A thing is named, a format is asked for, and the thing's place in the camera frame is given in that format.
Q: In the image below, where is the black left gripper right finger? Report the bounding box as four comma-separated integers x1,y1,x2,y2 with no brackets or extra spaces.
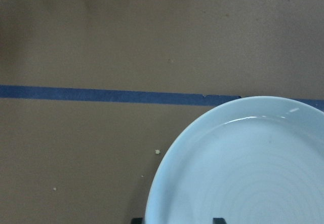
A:
213,217,225,224

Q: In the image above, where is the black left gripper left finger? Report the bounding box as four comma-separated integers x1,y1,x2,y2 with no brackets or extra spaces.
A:
131,217,144,224

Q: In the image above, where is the light blue plate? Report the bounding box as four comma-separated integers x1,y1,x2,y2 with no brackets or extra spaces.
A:
144,96,323,223

